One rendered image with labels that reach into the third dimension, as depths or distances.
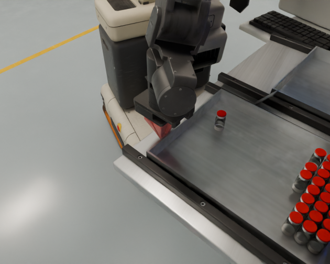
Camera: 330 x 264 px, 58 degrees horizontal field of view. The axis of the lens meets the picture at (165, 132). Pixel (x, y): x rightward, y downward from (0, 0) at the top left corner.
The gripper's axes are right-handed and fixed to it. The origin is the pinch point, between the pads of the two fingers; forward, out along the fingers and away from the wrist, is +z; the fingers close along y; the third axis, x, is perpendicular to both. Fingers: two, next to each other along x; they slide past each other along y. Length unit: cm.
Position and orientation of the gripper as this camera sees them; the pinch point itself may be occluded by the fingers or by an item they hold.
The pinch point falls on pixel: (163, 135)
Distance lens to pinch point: 62.2
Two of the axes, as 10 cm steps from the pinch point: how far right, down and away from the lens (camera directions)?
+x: 6.6, -5.4, 5.3
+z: 0.0, 7.0, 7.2
